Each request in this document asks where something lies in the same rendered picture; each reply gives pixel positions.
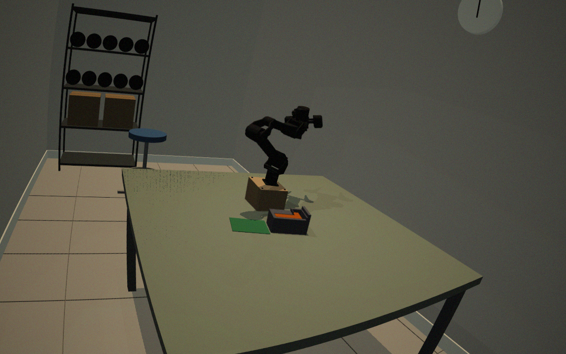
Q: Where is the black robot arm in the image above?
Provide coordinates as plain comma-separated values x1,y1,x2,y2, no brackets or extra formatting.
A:
245,106,310,186

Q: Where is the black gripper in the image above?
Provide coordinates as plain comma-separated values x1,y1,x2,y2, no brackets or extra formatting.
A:
284,115,323,131

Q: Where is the orange l-shaped part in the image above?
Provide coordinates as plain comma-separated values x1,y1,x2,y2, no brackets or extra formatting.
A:
275,212,302,219

